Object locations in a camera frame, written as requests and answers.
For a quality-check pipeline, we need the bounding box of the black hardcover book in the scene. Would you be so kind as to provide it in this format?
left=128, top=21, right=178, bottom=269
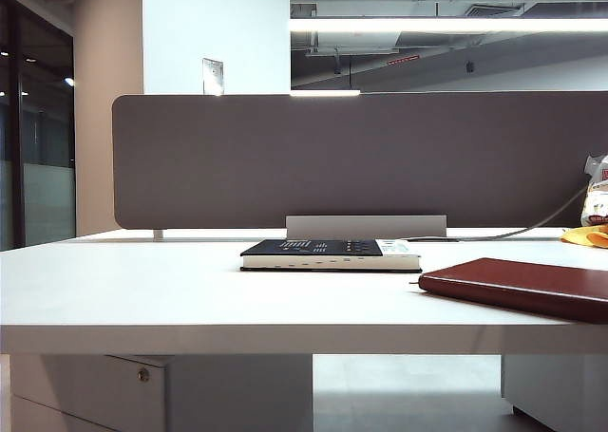
left=239, top=238, right=423, bottom=274

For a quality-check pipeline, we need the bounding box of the gray cable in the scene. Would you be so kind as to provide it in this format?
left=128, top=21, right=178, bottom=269
left=408, top=184, right=590, bottom=242

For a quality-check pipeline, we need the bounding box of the white side cabinet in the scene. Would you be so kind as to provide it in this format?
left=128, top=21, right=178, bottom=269
left=501, top=354, right=608, bottom=432

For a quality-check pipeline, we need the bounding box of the dark framed glass door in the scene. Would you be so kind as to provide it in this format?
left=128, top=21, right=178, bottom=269
left=0, top=0, right=77, bottom=252

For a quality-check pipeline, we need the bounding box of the short pendant light bar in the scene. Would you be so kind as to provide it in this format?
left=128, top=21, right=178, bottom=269
left=289, top=88, right=361, bottom=98

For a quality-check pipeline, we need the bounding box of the long ceiling light strip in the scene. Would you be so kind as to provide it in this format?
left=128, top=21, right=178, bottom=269
left=289, top=17, right=608, bottom=33

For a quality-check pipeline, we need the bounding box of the ceiling air vent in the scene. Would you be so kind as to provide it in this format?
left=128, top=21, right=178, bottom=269
left=463, top=3, right=523, bottom=19

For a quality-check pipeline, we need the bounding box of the white drawer cabinet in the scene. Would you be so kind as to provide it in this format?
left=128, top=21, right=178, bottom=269
left=9, top=354, right=314, bottom=432

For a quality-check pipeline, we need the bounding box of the clear snack bag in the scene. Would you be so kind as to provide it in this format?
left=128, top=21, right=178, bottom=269
left=578, top=154, right=608, bottom=228

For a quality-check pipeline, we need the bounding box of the silver cable tray flap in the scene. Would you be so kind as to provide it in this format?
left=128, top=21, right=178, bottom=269
left=285, top=215, right=448, bottom=239

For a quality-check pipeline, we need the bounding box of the yellow cloth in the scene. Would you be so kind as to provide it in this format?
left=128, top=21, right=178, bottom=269
left=559, top=223, right=608, bottom=249

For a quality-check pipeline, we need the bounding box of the silver wall plate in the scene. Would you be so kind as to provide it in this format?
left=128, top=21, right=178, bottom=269
left=201, top=57, right=225, bottom=96

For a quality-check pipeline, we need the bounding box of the red hardcover book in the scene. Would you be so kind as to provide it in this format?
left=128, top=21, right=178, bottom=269
left=417, top=257, right=608, bottom=325

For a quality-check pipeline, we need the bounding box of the gray desk partition screen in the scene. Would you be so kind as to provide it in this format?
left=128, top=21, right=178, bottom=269
left=111, top=90, right=608, bottom=230

